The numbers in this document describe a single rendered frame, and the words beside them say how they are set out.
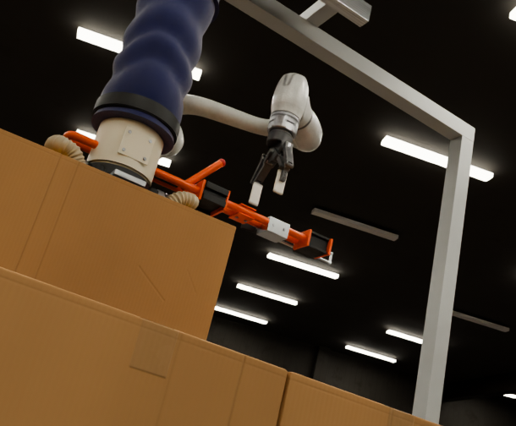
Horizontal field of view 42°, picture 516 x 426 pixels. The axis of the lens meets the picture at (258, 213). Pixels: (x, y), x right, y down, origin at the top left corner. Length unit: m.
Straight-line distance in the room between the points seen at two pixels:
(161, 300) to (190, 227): 0.18
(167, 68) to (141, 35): 0.12
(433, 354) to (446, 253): 0.70
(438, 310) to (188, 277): 3.23
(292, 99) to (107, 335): 1.34
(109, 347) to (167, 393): 0.09
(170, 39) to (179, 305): 0.71
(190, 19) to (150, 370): 1.23
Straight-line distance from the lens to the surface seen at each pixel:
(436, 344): 4.54
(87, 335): 0.79
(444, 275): 4.67
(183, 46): 1.83
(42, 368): 0.77
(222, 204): 1.77
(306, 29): 4.48
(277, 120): 1.99
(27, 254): 1.42
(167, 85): 1.74
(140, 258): 1.47
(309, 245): 1.91
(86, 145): 1.73
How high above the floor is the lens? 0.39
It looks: 22 degrees up
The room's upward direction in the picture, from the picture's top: 14 degrees clockwise
